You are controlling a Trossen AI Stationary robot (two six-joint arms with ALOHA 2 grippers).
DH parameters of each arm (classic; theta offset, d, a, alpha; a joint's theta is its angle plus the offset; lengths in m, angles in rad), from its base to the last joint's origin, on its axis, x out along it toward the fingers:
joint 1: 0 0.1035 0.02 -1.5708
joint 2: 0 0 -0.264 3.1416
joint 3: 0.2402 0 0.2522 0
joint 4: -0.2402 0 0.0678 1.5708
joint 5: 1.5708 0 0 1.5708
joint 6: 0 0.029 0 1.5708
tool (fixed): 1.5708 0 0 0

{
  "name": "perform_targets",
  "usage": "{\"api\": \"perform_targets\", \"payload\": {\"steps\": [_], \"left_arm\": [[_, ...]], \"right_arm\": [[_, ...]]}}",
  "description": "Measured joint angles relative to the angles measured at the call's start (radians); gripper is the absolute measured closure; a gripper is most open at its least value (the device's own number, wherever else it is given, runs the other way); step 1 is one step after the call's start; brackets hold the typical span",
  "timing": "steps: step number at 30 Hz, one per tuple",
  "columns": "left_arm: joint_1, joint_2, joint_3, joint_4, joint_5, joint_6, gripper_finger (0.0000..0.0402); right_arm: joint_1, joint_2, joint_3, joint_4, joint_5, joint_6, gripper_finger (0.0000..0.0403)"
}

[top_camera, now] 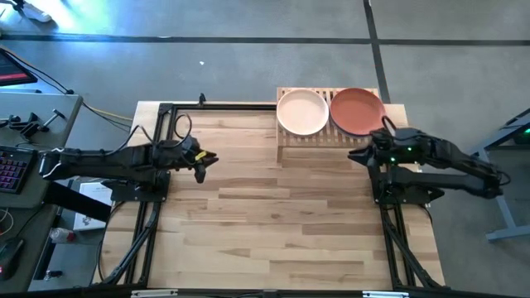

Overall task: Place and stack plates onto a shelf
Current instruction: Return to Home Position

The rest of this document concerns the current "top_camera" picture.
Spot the silver frame bracket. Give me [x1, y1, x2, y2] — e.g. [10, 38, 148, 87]
[362, 291, 410, 298]
[131, 289, 179, 298]

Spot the pale round plate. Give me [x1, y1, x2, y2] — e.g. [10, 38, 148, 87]
[276, 89, 330, 137]

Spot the grey metal table stand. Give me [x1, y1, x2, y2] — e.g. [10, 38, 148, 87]
[475, 108, 530, 242]

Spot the person's white shoe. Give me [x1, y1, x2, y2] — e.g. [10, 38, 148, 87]
[22, 2, 53, 24]

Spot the clear plastic bottle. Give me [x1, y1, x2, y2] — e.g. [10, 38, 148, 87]
[49, 227, 78, 244]

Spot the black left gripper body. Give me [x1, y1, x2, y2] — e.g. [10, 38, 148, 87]
[176, 136, 208, 173]

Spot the wooden slatted shelf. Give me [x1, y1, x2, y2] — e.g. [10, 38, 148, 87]
[276, 86, 390, 163]

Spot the black aluminium table frame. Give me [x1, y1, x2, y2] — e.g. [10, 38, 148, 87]
[89, 101, 448, 298]

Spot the black backlit keyboard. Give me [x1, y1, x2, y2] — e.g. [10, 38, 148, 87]
[0, 145, 39, 195]

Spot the black monitor cable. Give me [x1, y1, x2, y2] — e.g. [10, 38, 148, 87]
[0, 45, 75, 95]

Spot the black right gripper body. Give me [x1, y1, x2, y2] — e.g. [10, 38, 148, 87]
[368, 128, 415, 165]

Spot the yellow floor cable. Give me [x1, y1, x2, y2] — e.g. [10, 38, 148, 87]
[82, 103, 133, 122]

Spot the black metal handle tool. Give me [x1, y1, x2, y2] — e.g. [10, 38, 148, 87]
[39, 108, 67, 133]

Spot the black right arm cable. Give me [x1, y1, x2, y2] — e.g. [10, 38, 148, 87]
[380, 115, 398, 133]

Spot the grey desk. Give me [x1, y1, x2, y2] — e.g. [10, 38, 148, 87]
[0, 91, 84, 293]

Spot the orange round plate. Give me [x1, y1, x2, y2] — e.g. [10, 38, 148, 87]
[330, 87, 387, 136]

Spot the black desk clamp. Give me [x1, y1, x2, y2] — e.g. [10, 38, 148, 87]
[0, 112, 41, 140]

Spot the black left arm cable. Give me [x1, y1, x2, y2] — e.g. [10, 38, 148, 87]
[103, 113, 194, 156]

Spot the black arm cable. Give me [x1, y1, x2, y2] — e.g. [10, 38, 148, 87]
[380, 115, 398, 133]
[103, 113, 194, 156]

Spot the black flat bar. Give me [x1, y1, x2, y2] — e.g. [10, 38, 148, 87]
[43, 180, 113, 223]

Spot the white paper booklet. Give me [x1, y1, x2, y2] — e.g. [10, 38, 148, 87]
[73, 181, 115, 232]

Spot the black computer mouse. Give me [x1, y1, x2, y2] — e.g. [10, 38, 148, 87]
[0, 238, 25, 281]

